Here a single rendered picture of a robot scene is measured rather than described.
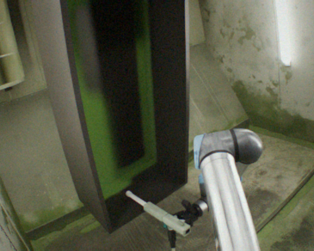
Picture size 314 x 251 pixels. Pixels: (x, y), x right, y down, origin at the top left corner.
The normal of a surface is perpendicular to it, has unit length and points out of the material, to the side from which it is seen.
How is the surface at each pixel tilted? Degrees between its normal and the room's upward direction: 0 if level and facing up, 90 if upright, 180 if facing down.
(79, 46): 101
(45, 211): 57
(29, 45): 90
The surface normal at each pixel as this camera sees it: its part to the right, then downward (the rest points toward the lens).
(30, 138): 0.37, -0.32
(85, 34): 0.66, 0.36
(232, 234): -0.43, -0.69
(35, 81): 0.56, 0.22
